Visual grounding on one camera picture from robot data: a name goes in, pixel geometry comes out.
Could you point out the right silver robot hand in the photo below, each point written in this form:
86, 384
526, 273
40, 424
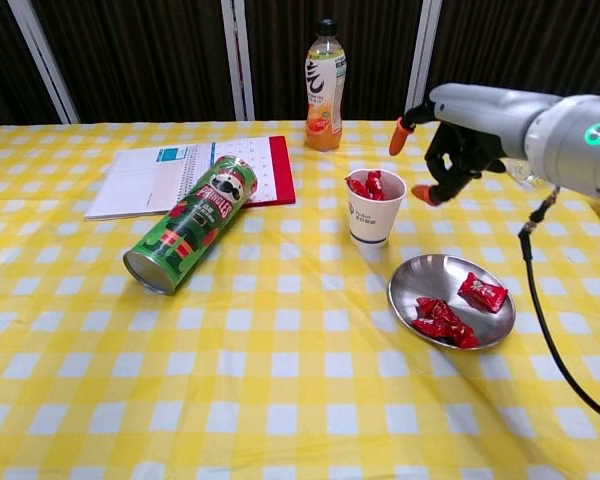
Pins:
480, 110

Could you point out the red candy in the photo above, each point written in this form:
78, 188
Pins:
430, 326
432, 306
464, 337
375, 182
482, 293
357, 187

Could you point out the white paper cup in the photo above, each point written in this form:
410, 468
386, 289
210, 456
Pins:
375, 220

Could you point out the clear plastic water bottle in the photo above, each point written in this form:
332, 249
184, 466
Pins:
522, 175

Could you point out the orange drink bottle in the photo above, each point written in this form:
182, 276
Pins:
325, 100

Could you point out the round metal plate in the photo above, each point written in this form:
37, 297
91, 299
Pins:
430, 275

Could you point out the yellow white checked tablecloth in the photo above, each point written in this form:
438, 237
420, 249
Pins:
280, 350

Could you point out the green Pringles can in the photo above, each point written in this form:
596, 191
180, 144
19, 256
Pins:
190, 230

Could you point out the spiral notebook with red cover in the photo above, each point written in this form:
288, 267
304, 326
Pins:
145, 185

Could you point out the grey aluminium partition post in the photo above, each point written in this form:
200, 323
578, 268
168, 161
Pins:
42, 60
237, 60
422, 60

